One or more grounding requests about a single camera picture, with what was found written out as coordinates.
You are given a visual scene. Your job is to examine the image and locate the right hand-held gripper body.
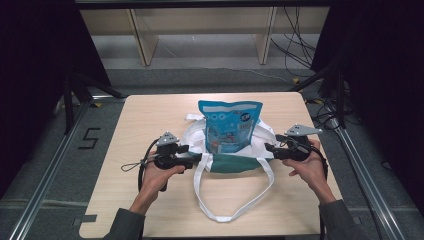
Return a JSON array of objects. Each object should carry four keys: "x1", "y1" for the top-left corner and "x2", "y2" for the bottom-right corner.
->
[{"x1": 275, "y1": 123, "x2": 324, "y2": 163}]

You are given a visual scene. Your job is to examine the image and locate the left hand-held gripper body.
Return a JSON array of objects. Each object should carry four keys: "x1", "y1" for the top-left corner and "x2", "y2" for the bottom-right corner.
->
[{"x1": 153, "y1": 131, "x2": 195, "y2": 171}]

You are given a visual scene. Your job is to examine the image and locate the white and green tote bag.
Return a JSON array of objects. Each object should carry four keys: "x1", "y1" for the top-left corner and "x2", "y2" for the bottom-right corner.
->
[{"x1": 183, "y1": 112, "x2": 280, "y2": 224}]

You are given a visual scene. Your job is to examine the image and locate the blue refill pouch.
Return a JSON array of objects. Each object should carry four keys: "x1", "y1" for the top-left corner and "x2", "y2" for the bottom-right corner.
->
[{"x1": 197, "y1": 99, "x2": 264, "y2": 155}]

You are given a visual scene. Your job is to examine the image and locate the person's right hand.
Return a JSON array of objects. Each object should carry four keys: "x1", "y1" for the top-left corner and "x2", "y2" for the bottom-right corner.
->
[{"x1": 281, "y1": 138, "x2": 336, "y2": 204}]

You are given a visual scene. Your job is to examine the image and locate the person's left hand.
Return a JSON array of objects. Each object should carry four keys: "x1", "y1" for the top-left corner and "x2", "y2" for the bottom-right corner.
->
[{"x1": 138, "y1": 150, "x2": 187, "y2": 202}]

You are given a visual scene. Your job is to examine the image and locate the black metal stand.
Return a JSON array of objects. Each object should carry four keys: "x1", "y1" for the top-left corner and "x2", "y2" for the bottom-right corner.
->
[
  {"x1": 62, "y1": 70, "x2": 126, "y2": 135},
  {"x1": 289, "y1": 62, "x2": 348, "y2": 130}
]

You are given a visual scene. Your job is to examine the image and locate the black tape floor mark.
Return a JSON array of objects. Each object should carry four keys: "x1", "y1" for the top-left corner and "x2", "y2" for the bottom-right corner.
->
[{"x1": 77, "y1": 127, "x2": 101, "y2": 151}]

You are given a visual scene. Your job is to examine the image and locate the grey tape strip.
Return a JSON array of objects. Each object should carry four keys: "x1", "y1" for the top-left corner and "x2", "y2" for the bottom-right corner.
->
[{"x1": 72, "y1": 214, "x2": 98, "y2": 228}]

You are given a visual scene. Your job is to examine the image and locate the light wooden shelf unit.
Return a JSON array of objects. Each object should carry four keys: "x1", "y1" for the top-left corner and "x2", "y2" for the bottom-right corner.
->
[{"x1": 79, "y1": 5, "x2": 332, "y2": 67}]

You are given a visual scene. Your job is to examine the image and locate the dark curtain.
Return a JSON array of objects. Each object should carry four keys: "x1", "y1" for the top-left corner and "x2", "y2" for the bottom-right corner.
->
[
  {"x1": 311, "y1": 0, "x2": 424, "y2": 214},
  {"x1": 0, "y1": 0, "x2": 113, "y2": 198}
]

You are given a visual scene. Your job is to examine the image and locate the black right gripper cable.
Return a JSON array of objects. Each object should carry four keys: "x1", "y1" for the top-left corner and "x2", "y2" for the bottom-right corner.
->
[{"x1": 311, "y1": 145, "x2": 330, "y2": 181}]

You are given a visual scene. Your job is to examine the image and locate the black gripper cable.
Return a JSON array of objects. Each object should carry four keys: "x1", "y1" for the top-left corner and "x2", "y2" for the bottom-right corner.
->
[
  {"x1": 137, "y1": 137, "x2": 168, "y2": 193},
  {"x1": 311, "y1": 145, "x2": 330, "y2": 181}
]

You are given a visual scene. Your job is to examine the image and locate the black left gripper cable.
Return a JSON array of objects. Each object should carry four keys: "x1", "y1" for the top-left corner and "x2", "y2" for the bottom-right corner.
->
[{"x1": 137, "y1": 137, "x2": 168, "y2": 193}]

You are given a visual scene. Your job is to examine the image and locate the thin black lanyard loop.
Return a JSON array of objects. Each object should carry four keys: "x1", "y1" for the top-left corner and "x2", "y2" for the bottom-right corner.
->
[{"x1": 120, "y1": 161, "x2": 148, "y2": 173}]

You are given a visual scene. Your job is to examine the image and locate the white floor cable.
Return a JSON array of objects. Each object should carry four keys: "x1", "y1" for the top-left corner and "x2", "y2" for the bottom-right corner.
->
[{"x1": 206, "y1": 66, "x2": 295, "y2": 85}]

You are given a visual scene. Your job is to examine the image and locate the aluminium floor rail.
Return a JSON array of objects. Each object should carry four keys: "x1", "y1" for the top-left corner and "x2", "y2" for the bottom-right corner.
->
[
  {"x1": 7, "y1": 96, "x2": 101, "y2": 240},
  {"x1": 328, "y1": 117, "x2": 407, "y2": 240}
]

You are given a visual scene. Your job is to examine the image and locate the bundle of black floor cables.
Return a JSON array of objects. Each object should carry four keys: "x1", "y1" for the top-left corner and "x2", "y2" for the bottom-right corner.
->
[{"x1": 270, "y1": 5, "x2": 318, "y2": 78}]

